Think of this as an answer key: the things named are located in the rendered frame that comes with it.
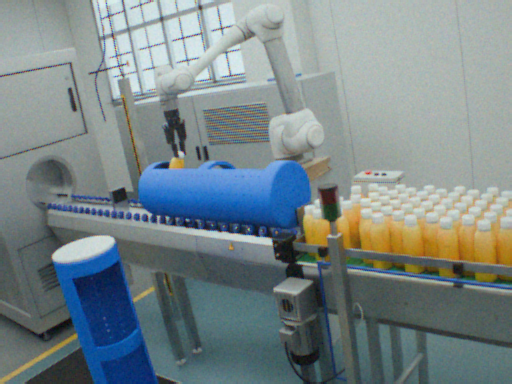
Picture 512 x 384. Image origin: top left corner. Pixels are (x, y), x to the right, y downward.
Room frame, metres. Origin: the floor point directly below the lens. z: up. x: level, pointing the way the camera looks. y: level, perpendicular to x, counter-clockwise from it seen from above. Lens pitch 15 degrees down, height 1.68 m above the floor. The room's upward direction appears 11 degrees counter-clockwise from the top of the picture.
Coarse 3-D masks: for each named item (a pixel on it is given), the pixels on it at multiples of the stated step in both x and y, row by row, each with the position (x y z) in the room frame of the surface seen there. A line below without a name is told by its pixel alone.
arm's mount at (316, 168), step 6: (312, 162) 2.66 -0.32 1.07; (318, 162) 2.63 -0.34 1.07; (324, 162) 2.68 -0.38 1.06; (306, 168) 2.53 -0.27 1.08; (312, 168) 2.58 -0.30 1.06; (318, 168) 2.63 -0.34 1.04; (324, 168) 2.67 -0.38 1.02; (330, 168) 2.72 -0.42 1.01; (312, 174) 2.57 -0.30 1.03; (318, 174) 2.62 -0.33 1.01; (312, 180) 2.56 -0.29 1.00
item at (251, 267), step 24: (48, 216) 3.37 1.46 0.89; (72, 240) 3.23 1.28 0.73; (120, 240) 2.75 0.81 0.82; (144, 240) 2.58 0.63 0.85; (168, 240) 2.45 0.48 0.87; (192, 240) 2.33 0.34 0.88; (216, 240) 2.22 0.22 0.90; (144, 264) 2.73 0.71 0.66; (168, 264) 2.55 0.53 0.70; (192, 264) 2.39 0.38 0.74; (216, 264) 2.25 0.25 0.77; (240, 264) 2.13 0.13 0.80; (264, 264) 2.02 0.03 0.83; (240, 288) 2.23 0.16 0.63; (264, 288) 2.11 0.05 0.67
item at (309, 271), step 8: (288, 264) 1.81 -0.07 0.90; (296, 264) 1.79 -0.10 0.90; (304, 264) 1.78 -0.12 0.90; (312, 264) 1.76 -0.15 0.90; (288, 272) 1.81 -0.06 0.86; (296, 272) 1.78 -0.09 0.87; (304, 272) 1.76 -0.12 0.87; (312, 272) 1.73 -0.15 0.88; (312, 280) 1.74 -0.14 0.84; (320, 288) 1.72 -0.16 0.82; (320, 296) 1.72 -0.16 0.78; (320, 304) 1.72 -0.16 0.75
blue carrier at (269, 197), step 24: (168, 168) 2.70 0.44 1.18; (288, 168) 2.06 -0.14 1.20; (144, 192) 2.50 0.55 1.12; (168, 192) 2.37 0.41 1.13; (192, 192) 2.26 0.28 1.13; (216, 192) 2.15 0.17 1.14; (240, 192) 2.06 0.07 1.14; (264, 192) 1.97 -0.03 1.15; (288, 192) 2.04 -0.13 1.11; (168, 216) 2.50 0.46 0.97; (192, 216) 2.32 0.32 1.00; (216, 216) 2.19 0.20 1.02; (240, 216) 2.08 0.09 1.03; (264, 216) 1.99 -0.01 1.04; (288, 216) 2.02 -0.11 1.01
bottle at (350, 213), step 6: (348, 210) 1.80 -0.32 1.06; (354, 210) 1.81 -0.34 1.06; (348, 216) 1.79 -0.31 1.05; (354, 216) 1.79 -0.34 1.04; (354, 222) 1.79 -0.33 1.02; (354, 228) 1.79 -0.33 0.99; (354, 234) 1.79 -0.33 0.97; (354, 240) 1.79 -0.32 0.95; (354, 246) 1.79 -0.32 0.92; (360, 246) 1.80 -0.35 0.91
